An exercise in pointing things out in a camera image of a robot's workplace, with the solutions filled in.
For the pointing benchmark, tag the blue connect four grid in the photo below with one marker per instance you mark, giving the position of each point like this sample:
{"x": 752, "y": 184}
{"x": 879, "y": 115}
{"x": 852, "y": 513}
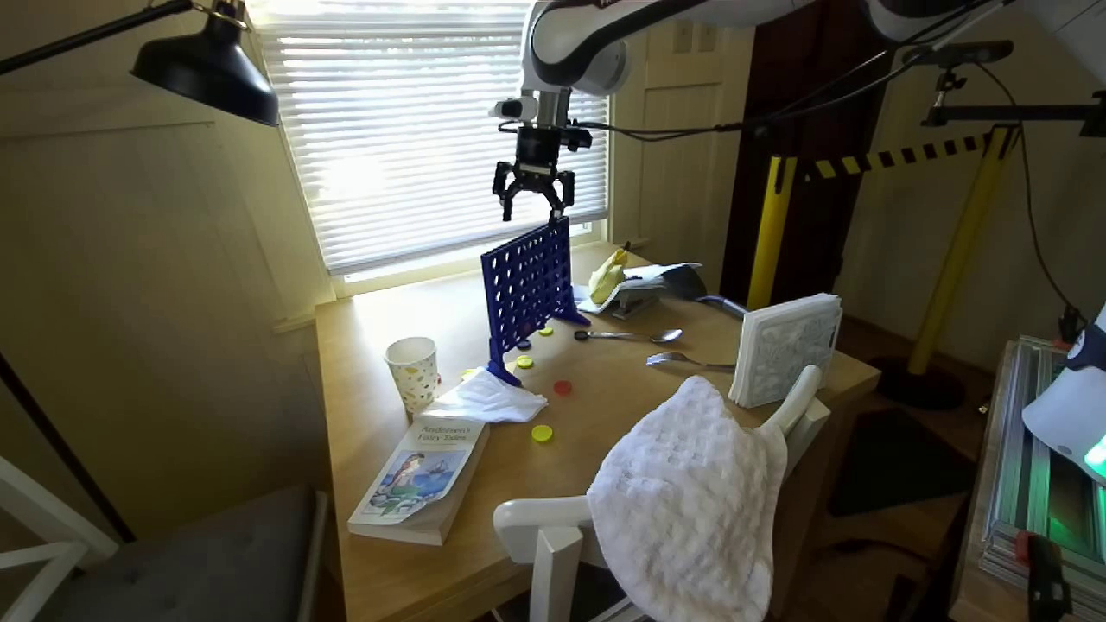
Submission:
{"x": 487, "y": 297}

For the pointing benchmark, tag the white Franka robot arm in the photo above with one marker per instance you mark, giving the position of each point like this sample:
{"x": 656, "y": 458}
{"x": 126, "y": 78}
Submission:
{"x": 574, "y": 45}

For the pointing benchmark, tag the yellow banana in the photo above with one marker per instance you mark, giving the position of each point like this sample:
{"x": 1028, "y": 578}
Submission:
{"x": 610, "y": 278}

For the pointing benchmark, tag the red plastic game chip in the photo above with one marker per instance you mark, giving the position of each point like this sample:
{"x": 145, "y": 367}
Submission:
{"x": 560, "y": 387}

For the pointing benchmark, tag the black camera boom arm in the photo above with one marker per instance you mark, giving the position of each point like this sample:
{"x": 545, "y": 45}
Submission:
{"x": 1013, "y": 111}

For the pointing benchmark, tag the yellow plastic game chip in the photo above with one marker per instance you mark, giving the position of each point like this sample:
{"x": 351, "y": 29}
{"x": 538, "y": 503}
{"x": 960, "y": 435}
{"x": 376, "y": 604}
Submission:
{"x": 523, "y": 359}
{"x": 540, "y": 433}
{"x": 548, "y": 328}

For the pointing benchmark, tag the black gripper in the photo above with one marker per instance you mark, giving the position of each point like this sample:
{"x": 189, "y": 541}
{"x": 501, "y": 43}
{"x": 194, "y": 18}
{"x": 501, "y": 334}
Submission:
{"x": 540, "y": 147}

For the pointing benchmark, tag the dark wooden door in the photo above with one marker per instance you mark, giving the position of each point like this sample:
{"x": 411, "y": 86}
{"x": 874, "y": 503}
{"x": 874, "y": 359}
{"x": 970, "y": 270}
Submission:
{"x": 806, "y": 81}

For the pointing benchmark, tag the white panel door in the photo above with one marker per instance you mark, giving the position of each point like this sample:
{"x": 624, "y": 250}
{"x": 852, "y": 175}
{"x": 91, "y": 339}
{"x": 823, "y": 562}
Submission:
{"x": 677, "y": 151}

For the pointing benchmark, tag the yellow black caution tape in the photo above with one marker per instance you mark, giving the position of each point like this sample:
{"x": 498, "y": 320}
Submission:
{"x": 898, "y": 158}

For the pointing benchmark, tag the yellow post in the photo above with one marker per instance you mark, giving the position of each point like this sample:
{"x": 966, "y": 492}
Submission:
{"x": 770, "y": 228}
{"x": 960, "y": 255}

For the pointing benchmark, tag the silver spoon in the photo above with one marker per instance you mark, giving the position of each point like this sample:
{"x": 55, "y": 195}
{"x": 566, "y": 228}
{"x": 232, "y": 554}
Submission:
{"x": 670, "y": 335}

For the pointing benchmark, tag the white cross-back wooden chair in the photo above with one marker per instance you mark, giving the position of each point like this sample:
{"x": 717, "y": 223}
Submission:
{"x": 34, "y": 554}

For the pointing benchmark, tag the white crumpled napkin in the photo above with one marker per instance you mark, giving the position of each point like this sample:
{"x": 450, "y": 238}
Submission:
{"x": 487, "y": 397}

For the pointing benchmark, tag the black floor lamp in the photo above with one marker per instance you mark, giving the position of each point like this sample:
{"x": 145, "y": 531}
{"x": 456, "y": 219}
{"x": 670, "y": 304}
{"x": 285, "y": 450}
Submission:
{"x": 208, "y": 69}

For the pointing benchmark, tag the white paper cup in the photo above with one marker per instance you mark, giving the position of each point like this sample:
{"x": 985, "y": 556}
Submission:
{"x": 417, "y": 376}

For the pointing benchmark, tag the black stereo camera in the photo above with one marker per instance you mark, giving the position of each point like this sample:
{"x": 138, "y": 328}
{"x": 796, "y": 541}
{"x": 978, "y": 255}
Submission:
{"x": 956, "y": 53}

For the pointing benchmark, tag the stack of framed panels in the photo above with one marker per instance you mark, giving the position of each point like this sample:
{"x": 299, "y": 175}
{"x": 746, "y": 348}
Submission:
{"x": 1004, "y": 486}

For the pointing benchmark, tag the white towel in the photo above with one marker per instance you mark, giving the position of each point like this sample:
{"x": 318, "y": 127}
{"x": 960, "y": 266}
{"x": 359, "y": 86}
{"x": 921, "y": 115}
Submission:
{"x": 692, "y": 506}

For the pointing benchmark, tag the white window blinds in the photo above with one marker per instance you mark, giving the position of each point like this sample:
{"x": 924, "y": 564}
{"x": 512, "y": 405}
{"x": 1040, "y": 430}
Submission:
{"x": 427, "y": 127}

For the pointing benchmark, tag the illustrated paperback book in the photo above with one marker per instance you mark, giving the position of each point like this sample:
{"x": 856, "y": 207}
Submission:
{"x": 418, "y": 479}

